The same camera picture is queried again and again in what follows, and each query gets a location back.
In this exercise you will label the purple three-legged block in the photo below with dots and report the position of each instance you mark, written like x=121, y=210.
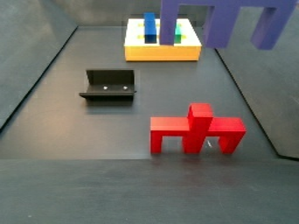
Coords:
x=222, y=16

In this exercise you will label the yellow slotted base board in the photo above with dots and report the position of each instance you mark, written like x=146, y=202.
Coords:
x=139, y=51

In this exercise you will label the red three-legged block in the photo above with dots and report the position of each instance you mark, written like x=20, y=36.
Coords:
x=194, y=127

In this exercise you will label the green rectangular block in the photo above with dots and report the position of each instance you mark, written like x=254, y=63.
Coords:
x=178, y=35

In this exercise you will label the blue rectangular block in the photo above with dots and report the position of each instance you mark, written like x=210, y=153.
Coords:
x=150, y=28

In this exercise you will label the black angle bracket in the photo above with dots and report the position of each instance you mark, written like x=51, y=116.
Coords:
x=109, y=84

